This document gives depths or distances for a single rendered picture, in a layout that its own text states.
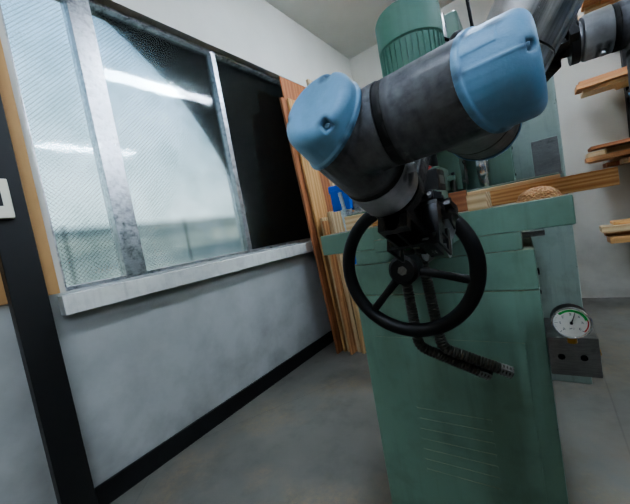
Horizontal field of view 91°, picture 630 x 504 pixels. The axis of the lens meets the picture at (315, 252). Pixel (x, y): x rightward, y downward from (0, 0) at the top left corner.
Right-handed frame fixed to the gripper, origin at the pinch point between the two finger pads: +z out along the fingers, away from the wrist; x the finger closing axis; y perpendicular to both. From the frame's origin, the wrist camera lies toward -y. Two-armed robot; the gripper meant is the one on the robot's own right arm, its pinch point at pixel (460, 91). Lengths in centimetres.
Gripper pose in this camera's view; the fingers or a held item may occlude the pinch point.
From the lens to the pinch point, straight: 83.9
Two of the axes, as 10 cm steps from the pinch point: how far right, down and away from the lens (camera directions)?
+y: -5.7, -1.4, -8.1
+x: 0.0, 9.9, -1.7
